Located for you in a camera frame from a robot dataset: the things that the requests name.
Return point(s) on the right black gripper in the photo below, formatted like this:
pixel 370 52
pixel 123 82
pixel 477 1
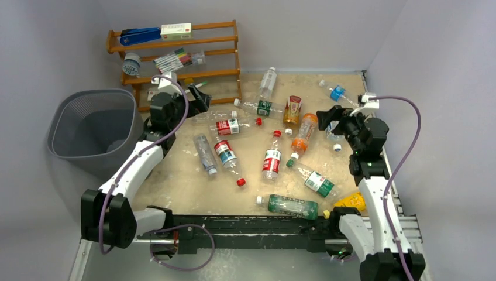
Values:
pixel 337 119

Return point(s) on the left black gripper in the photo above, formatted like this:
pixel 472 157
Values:
pixel 201 102

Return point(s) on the clear unlabelled bottle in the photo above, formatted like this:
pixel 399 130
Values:
pixel 211 116

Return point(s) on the bottle red white label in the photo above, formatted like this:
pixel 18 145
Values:
pixel 234 126

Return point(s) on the bottle red blue label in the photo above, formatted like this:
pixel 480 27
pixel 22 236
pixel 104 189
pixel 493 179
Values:
pixel 229 161

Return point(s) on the clear grey crushed bottle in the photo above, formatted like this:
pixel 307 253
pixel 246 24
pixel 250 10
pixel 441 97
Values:
pixel 205 154

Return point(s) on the bottle red label red cap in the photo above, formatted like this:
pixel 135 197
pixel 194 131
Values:
pixel 272 159

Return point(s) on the green tea bottle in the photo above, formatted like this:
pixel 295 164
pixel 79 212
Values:
pixel 293 207

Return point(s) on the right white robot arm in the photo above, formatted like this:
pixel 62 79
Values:
pixel 383 250

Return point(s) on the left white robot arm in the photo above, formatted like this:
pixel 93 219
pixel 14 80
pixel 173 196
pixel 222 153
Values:
pixel 106 214

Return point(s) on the grey mesh waste bin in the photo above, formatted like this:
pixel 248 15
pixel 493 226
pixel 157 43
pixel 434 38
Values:
pixel 96 130

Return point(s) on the green and white marker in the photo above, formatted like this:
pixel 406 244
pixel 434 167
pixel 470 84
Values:
pixel 197 86

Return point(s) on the crushed bottle blue white label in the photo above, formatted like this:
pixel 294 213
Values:
pixel 336 140

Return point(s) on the clear bottle blue label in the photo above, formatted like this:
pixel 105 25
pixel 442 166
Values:
pixel 338 94

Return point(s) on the amber tea bottle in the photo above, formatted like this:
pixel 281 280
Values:
pixel 291 116

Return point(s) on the orange drink bottle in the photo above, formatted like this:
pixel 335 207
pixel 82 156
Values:
pixel 301 142

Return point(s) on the wooden slatted shelf rack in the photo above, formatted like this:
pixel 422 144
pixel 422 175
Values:
pixel 114 46

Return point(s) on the pack of coloured markers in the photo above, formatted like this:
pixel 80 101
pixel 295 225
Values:
pixel 172 61

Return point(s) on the white stapler on shelf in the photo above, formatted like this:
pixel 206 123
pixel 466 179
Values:
pixel 151 94

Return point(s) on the clear bottle green label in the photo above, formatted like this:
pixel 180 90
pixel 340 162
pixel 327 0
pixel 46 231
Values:
pixel 261 108

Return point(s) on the clear bottle white cap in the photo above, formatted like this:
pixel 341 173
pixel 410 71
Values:
pixel 267 84

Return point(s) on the bottle green cap green label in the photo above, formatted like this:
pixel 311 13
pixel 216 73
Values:
pixel 313 180

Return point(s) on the white and red box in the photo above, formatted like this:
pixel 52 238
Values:
pixel 177 31

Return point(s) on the yellow bottle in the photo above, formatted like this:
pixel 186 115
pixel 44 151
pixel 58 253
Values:
pixel 352 200

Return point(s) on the blue stapler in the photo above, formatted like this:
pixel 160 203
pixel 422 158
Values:
pixel 130 37

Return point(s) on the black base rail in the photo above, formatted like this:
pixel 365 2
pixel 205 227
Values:
pixel 194 232

